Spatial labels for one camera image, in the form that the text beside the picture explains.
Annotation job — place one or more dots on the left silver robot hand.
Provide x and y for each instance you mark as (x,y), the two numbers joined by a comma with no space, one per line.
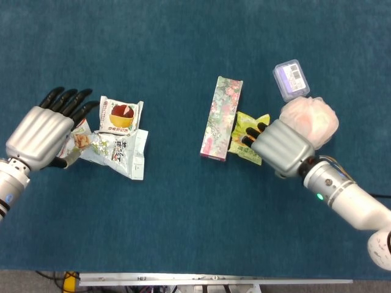
(39,134)

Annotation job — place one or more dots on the pink mesh bath sponge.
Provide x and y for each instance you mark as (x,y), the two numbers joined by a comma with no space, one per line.
(314,119)

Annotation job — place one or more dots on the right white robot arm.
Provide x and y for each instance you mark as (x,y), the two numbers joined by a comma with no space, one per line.
(351,201)

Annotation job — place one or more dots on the large white snack bag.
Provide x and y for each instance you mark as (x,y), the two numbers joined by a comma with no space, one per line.
(122,152)

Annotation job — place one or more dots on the clear plastic box purple contents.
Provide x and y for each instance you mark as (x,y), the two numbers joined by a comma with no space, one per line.
(290,79)

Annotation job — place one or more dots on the teal table cloth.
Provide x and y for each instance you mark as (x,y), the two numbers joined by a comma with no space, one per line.
(152,229)

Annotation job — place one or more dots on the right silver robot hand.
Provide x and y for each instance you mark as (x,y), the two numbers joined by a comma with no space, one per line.
(284,149)

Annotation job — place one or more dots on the floral cardboard box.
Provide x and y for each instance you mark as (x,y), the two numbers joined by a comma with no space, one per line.
(220,122)

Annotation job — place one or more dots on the aluminium frame rail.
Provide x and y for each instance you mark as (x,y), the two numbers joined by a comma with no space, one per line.
(214,279)

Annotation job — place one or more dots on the small white snack packet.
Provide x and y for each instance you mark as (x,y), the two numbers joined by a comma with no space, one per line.
(122,116)

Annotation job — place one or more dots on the yellow-green snack packet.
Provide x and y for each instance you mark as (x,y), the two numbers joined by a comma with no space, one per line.
(242,119)

